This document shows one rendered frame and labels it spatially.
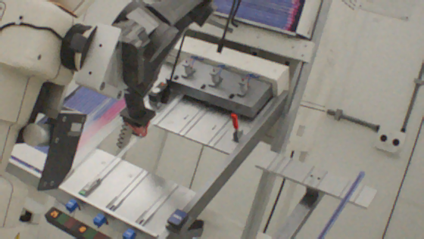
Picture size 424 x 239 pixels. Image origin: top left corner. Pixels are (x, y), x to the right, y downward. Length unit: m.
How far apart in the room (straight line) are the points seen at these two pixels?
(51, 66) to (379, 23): 2.68
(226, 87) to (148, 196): 0.47
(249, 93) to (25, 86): 1.04
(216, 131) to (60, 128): 0.88
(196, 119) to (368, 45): 1.71
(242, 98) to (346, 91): 1.60
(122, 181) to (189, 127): 0.29
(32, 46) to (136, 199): 0.89
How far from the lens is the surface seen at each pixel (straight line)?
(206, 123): 2.09
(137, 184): 1.93
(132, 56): 1.12
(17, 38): 1.12
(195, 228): 2.26
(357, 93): 3.60
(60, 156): 1.29
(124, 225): 1.84
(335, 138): 3.62
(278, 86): 2.13
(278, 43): 2.17
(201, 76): 2.18
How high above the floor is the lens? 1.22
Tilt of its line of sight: 4 degrees down
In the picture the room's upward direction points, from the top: 17 degrees clockwise
